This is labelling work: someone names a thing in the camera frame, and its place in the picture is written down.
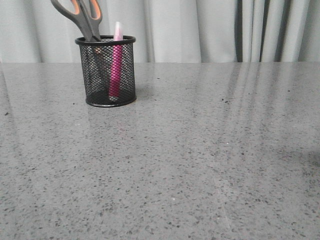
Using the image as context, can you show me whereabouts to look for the pink highlighter pen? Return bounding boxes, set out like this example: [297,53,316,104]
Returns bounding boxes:
[109,21,123,102]

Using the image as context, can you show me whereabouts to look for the grey orange scissors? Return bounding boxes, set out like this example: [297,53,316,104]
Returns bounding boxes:
[51,0,103,81]

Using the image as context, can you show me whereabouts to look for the black mesh pen holder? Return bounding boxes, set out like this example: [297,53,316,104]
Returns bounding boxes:
[75,35,137,108]

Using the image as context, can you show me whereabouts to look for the grey curtain backdrop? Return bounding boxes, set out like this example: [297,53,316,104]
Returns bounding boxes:
[0,0,320,63]

